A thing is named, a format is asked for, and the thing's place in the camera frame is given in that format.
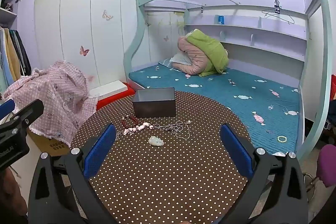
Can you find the pale green jade pendant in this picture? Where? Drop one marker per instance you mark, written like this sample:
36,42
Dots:
156,140

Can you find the purple stool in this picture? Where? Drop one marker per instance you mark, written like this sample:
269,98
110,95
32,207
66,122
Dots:
326,169

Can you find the black rectangular box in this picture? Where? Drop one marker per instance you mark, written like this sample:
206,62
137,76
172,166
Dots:
153,106

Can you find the white pillow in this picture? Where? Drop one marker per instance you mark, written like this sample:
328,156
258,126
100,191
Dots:
179,58

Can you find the small butterfly sticker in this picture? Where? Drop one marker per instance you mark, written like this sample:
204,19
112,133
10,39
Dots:
166,38

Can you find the small blue box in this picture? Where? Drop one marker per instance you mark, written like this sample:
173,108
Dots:
220,19

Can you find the orange butterfly sticker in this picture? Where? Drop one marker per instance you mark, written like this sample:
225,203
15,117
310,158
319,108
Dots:
107,15

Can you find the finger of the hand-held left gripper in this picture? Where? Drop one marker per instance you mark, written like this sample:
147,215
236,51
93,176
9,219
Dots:
5,108
30,109

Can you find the red storage box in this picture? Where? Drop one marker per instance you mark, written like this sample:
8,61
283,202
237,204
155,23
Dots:
115,100

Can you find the red butterfly sticker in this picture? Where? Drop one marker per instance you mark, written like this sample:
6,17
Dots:
84,51

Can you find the row of hanging clothes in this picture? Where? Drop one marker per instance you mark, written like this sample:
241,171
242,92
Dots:
13,56

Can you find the lilac wall shelf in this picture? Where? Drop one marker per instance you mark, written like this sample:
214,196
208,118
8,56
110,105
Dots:
262,32

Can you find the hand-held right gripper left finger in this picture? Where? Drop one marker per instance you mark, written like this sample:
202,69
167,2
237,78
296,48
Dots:
101,151

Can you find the white flat box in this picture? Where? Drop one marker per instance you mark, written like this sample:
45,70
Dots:
107,90

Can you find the green and pink quilt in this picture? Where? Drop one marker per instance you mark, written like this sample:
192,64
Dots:
204,56

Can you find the person's left forearm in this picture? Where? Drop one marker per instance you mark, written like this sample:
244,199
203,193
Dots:
10,195

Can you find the pink printed cloth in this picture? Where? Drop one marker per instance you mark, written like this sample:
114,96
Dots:
52,98

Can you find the cardboard box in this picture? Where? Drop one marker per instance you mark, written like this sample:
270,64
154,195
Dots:
44,146

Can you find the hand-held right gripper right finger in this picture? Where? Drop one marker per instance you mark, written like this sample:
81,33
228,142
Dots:
236,149

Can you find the red cloth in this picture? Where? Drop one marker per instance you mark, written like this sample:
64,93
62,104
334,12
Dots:
333,87

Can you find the teal candy-print mattress cover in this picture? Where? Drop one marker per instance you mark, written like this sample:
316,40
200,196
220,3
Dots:
223,87

